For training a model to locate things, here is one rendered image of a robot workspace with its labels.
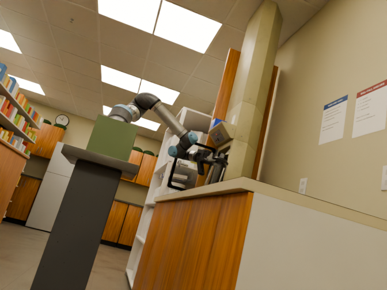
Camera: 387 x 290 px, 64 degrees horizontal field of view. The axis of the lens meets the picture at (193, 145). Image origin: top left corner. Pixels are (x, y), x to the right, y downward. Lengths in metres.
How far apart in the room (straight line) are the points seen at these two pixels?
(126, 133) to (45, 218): 5.60
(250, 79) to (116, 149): 1.30
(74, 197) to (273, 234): 0.82
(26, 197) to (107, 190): 5.81
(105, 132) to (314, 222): 0.94
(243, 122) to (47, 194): 5.32
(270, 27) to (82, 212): 1.99
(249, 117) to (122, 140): 1.11
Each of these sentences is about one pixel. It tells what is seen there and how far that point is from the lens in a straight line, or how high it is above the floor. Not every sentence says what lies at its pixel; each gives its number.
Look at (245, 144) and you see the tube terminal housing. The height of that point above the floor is 1.40.
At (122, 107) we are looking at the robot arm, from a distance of 1.64.
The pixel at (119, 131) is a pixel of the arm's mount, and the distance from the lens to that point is 1.46.
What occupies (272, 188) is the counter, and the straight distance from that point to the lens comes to 1.06.
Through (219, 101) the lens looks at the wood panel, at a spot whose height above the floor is 1.81.
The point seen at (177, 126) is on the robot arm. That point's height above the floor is 1.33.
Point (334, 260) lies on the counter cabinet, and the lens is 1.19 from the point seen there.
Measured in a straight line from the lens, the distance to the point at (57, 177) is 6.95.
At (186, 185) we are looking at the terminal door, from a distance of 2.34.
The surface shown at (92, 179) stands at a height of 0.84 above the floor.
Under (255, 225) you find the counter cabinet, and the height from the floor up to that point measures 0.80.
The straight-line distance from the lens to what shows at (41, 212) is 6.96.
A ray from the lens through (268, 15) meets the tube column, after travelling 2.73.
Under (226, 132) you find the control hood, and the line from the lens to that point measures 2.19.
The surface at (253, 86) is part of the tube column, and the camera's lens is 2.37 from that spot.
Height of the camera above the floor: 0.73
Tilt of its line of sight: 15 degrees up
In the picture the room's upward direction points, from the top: 15 degrees clockwise
